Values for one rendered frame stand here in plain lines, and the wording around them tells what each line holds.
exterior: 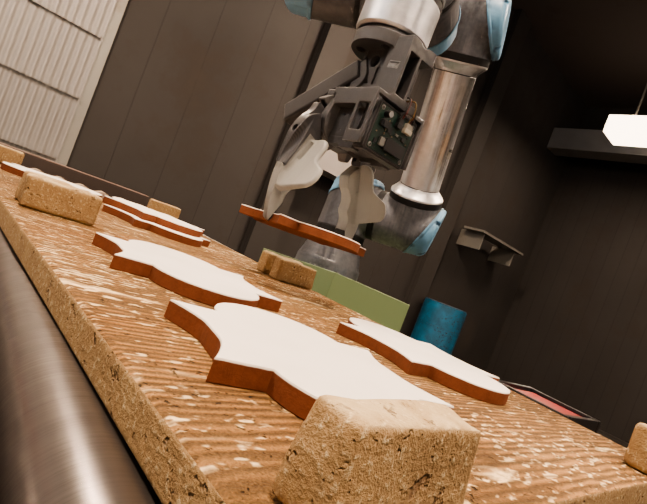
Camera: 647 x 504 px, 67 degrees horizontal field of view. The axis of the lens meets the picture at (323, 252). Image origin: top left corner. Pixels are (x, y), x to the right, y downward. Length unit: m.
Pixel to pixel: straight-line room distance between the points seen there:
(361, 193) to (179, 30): 3.83
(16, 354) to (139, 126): 3.94
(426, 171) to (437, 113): 0.12
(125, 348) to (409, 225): 0.90
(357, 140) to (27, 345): 0.31
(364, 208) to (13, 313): 0.36
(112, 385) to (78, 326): 0.05
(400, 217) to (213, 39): 3.52
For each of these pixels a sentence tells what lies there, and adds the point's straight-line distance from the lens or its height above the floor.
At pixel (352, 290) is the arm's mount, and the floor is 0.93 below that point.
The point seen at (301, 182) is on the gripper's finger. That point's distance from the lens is 0.45.
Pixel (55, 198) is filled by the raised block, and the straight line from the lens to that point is 0.46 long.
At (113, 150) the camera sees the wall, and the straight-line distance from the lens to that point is 4.09.
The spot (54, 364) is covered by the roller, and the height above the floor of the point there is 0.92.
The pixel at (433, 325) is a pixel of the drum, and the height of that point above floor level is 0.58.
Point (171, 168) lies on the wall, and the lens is 4.24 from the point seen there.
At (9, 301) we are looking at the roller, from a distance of 0.28.
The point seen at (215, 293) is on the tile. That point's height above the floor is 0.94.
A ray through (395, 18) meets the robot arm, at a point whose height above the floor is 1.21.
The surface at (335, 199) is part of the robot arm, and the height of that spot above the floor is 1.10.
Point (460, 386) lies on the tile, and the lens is 0.33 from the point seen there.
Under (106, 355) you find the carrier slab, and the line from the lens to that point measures 0.18.
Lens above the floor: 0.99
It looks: 1 degrees down
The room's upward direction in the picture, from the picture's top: 21 degrees clockwise
